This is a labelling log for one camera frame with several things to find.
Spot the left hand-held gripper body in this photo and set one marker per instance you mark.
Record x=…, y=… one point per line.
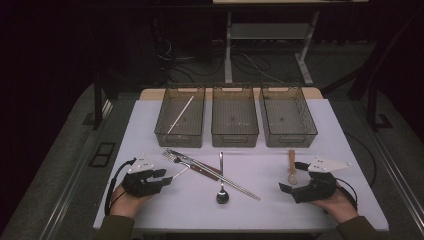
x=140, y=185

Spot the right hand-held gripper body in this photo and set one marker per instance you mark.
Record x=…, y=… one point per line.
x=316, y=190

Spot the smoky translucent plastic bin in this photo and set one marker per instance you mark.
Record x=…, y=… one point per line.
x=235, y=116
x=286, y=116
x=190, y=126

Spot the dark metal spoon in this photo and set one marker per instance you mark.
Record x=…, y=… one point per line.
x=222, y=197

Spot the person's left hand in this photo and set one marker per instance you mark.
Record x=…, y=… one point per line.
x=123, y=205

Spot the person's right hand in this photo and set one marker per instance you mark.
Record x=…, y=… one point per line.
x=340, y=208

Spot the amber wooden spoon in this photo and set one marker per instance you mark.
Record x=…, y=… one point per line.
x=292, y=166

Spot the black floor socket plate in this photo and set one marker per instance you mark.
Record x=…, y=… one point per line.
x=106, y=148

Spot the black metal stand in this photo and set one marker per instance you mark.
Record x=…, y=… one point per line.
x=372, y=106
x=97, y=100

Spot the white desk with metal legs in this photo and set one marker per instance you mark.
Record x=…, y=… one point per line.
x=228, y=50

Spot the aluminium floor rail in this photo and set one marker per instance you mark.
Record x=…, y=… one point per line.
x=66, y=196
x=400, y=181

